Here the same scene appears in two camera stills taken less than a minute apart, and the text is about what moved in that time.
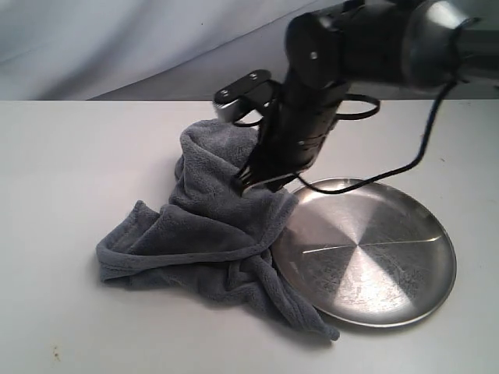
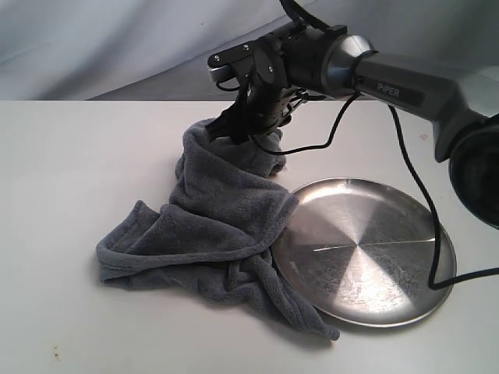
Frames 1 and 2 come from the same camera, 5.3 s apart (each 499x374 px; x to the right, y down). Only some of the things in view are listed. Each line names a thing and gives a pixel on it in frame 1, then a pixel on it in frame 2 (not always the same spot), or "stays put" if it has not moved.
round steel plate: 374,255 stays put
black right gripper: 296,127 to 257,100
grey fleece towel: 211,234 stays put
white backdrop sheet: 141,50 stays put
